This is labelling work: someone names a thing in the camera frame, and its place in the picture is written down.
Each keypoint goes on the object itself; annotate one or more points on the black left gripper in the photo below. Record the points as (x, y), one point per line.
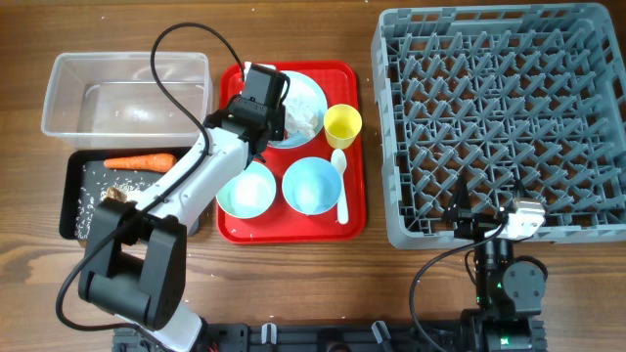
(278, 123)

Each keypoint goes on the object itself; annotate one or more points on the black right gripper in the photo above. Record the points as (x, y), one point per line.
(460, 210)

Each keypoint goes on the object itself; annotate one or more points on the white tissue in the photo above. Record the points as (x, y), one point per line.
(301, 115)

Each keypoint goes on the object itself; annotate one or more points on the yellow plastic cup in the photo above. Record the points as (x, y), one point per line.
(342, 124)

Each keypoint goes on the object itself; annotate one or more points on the green bowl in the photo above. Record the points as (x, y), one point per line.
(249, 194)

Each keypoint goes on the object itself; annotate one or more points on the orange carrot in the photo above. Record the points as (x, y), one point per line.
(160, 163)

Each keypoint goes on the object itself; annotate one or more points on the brown food scrap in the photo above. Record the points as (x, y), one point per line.
(116, 194)

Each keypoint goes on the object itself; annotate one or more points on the white rice pile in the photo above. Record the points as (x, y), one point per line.
(92, 188)

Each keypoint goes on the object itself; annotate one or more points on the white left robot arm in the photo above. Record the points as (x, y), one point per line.
(134, 265)

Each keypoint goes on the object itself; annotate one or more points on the grey dishwasher rack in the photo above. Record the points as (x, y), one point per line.
(505, 96)

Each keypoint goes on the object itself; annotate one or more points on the light blue plate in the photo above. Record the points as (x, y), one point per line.
(301, 83)

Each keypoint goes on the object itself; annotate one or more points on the light blue bowl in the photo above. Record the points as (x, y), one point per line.
(311, 186)

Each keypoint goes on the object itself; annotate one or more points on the red serving tray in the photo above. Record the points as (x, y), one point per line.
(282, 224)

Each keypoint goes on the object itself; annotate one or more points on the white plastic spoon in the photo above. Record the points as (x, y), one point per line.
(339, 162)

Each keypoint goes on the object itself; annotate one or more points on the clear plastic bin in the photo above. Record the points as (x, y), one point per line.
(109, 100)

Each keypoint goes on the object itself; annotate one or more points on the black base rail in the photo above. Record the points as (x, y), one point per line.
(378, 336)

